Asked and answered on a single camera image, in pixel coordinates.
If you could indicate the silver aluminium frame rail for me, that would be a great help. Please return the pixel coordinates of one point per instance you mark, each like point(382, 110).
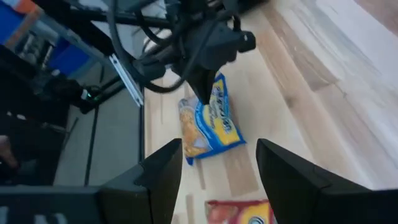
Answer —
point(126, 79)

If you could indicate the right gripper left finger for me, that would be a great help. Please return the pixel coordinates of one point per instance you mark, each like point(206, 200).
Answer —
point(155, 193)

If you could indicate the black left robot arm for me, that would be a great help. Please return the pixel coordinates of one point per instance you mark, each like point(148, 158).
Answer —
point(192, 9)

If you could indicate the person's hand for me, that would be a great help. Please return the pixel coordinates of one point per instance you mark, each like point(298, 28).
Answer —
point(6, 152)

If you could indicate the person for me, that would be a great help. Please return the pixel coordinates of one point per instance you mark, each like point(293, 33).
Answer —
point(31, 140)

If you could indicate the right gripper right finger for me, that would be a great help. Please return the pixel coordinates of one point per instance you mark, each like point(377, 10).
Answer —
point(298, 199)

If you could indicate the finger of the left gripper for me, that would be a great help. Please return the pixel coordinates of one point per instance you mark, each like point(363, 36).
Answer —
point(202, 84)

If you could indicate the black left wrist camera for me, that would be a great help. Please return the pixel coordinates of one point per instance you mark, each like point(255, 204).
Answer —
point(247, 42)

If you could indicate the red Maruchan noodle pack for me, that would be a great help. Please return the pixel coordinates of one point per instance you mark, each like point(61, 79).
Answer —
point(236, 214)

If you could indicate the black device with green light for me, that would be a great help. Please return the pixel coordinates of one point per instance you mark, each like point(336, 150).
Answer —
point(62, 90)

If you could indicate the blue Maruchan noodle pack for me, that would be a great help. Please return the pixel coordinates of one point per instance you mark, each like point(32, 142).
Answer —
point(217, 124)

